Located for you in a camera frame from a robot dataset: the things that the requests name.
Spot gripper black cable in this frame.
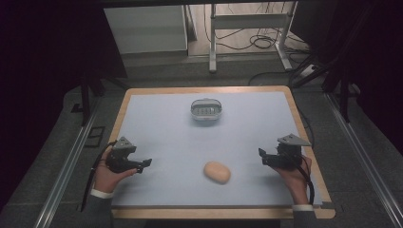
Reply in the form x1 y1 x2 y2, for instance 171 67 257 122
284 150 316 206
80 141 118 213

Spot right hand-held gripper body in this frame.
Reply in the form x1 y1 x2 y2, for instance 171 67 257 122
265 133 312 172

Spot white table mat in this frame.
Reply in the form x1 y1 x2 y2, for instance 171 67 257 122
111 90 323 208

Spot black tripod stand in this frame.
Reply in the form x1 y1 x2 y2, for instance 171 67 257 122
70 60 131 127
293 3 378 124

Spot silver floor rail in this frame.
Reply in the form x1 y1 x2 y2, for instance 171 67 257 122
32 94 104 228
324 92 403 228

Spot person's left hand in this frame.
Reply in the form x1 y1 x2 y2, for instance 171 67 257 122
93 145 138 194

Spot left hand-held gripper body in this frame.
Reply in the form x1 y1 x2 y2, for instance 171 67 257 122
105 136 142 174

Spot white cabinet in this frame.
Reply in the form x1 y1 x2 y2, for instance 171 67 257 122
104 4 189 55

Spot person's right hand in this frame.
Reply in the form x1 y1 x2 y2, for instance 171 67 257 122
273 155 313 206

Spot white metal stand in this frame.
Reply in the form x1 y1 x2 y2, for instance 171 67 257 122
208 1 298 74

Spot tan potato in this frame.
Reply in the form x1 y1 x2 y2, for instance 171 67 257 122
202 161 232 185

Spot black floor cables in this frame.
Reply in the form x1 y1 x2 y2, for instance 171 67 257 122
202 1 313 88

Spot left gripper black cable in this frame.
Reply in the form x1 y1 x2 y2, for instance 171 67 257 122
80 141 118 213

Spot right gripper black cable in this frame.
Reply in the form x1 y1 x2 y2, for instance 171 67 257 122
284 150 316 206

